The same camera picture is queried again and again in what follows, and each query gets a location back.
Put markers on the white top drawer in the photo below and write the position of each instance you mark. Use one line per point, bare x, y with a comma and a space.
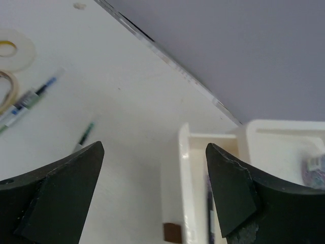
184, 181

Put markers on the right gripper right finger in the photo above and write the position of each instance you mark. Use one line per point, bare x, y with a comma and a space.
256, 207

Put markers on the dark green pen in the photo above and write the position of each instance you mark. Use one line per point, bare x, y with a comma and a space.
84, 137

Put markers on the paper clip jar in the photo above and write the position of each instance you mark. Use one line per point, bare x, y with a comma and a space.
313, 172

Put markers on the purple pen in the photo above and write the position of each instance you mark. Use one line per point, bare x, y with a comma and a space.
210, 213

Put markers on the blue capped pen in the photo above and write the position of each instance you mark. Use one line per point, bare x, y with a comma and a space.
31, 97

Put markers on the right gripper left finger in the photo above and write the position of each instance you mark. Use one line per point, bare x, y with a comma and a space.
50, 204

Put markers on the white barrel pen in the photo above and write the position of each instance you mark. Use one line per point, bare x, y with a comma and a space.
14, 118

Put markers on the beige masking tape roll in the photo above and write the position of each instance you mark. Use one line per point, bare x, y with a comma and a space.
12, 94

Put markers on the white drawer storage box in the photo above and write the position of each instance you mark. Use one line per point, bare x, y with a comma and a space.
280, 147

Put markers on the white tape roll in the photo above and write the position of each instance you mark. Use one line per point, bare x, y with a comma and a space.
23, 51

